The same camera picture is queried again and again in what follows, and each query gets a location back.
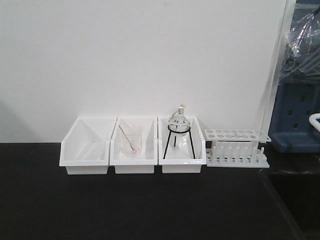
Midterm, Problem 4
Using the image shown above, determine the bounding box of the middle white storage bin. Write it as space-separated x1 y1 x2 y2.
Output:
109 117 158 174

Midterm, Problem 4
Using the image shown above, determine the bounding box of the black lab sink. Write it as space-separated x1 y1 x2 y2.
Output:
259 168 320 240

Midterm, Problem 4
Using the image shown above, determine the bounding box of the white storage bin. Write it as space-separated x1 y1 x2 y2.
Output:
157 116 206 174
59 117 117 175
109 117 158 174

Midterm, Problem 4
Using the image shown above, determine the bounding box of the black wire tripod stand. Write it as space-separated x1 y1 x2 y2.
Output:
162 124 197 160

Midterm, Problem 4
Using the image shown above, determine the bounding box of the small beaker in bin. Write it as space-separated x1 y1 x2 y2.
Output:
121 124 142 158

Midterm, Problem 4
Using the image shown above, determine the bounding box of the white test tube rack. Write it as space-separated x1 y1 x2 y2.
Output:
204 129 271 169

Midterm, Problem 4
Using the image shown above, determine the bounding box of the left white storage bin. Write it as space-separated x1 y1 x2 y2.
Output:
59 117 117 175

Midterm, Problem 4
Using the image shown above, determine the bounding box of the glass alcohol lamp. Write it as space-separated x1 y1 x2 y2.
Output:
168 104 191 137

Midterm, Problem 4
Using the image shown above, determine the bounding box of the clear plastic wrap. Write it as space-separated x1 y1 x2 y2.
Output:
279 4 320 85

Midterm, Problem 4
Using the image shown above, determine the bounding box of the thin stirring rod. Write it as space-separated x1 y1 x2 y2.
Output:
118 125 137 153

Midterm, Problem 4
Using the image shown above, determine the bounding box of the blue plastic drying rack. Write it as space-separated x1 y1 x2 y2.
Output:
268 0 320 153

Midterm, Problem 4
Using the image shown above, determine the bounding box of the right white storage bin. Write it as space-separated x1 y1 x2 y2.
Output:
157 116 206 174

